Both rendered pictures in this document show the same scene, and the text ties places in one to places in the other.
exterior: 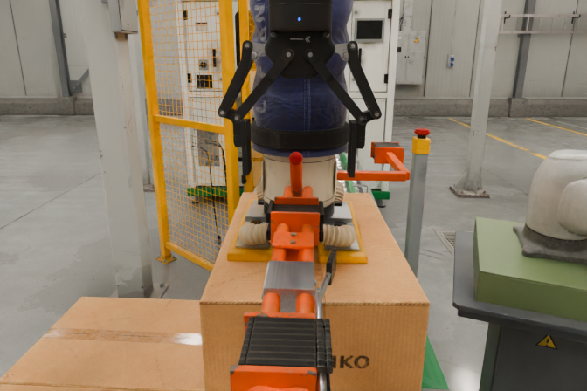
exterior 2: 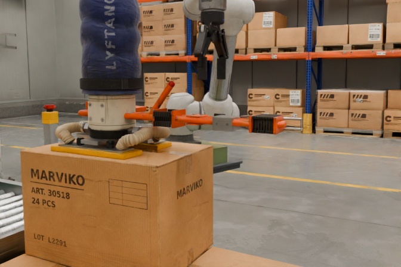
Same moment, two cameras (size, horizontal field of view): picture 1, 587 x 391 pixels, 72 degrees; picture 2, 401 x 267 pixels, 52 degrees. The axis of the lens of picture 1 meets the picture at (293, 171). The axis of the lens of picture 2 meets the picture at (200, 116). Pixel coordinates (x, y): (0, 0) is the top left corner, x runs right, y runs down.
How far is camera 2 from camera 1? 1.22 m
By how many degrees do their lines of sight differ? 63
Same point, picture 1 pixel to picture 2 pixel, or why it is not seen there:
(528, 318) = not seen: hidden behind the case
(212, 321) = (162, 176)
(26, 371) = not seen: outside the picture
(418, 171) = (53, 137)
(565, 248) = (189, 139)
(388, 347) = (206, 171)
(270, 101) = (119, 61)
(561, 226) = (187, 128)
